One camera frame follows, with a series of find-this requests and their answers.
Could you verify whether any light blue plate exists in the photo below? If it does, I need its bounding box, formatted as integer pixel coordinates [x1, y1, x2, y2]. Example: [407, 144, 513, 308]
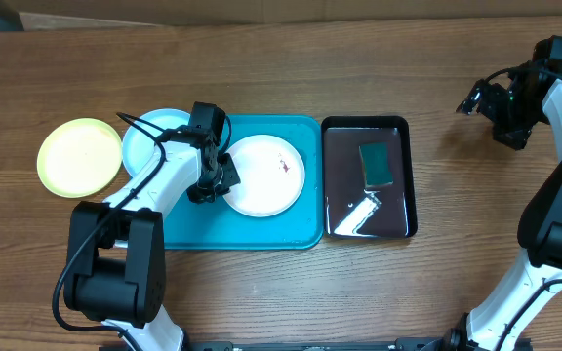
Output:
[122, 108, 190, 177]

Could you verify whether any teal plastic tray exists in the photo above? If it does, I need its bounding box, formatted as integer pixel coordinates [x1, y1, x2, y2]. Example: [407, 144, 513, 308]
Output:
[164, 115, 324, 250]

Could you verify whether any brown cardboard backboard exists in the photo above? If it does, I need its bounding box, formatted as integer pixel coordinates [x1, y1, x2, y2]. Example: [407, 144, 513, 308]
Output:
[7, 0, 562, 25]

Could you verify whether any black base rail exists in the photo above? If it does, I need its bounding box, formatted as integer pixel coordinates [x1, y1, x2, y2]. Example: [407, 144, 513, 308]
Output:
[98, 335, 534, 351]

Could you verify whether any black water tray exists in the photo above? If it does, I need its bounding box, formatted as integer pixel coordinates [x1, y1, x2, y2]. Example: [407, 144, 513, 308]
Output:
[321, 116, 418, 240]

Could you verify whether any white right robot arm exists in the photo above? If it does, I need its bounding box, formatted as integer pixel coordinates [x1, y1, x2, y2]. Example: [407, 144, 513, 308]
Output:
[426, 76, 562, 350]

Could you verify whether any yellow plate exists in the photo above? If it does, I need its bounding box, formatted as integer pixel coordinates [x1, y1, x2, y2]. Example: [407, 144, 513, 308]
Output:
[36, 118, 122, 198]

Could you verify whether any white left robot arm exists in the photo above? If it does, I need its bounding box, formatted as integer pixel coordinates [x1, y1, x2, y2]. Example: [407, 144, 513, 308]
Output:
[52, 125, 239, 350]

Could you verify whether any green sponge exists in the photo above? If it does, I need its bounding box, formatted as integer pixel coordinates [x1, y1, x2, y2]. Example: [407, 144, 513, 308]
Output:
[359, 142, 393, 189]

